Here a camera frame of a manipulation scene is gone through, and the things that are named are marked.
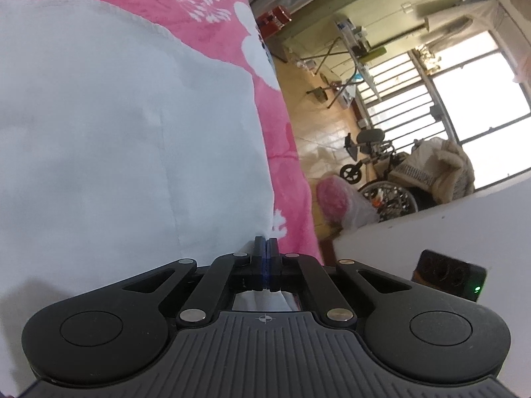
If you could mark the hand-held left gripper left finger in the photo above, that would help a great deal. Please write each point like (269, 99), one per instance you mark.
(260, 265)

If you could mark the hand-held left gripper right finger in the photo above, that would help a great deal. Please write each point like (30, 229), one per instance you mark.
(271, 265)

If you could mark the white button shirt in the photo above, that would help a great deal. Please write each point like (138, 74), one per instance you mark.
(124, 132)

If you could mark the pink plastic bag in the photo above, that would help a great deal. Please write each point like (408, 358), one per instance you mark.
(332, 199)

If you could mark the beige patterned blanket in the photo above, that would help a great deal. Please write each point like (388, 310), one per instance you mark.
(439, 170)

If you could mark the pink floral blanket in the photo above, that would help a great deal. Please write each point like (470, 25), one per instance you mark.
(282, 141)

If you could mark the wheelchair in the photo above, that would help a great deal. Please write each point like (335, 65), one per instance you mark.
(373, 166)

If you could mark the white window railing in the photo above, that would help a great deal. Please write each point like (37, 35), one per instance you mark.
(394, 95)

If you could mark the folding table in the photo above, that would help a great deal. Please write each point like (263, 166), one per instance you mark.
(344, 49)

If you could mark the green bottle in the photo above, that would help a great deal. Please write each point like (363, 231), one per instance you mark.
(373, 54)

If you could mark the red thermos bottle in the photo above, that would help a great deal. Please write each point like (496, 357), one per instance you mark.
(276, 20)

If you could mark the hanging garment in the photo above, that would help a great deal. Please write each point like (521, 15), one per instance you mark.
(460, 12)

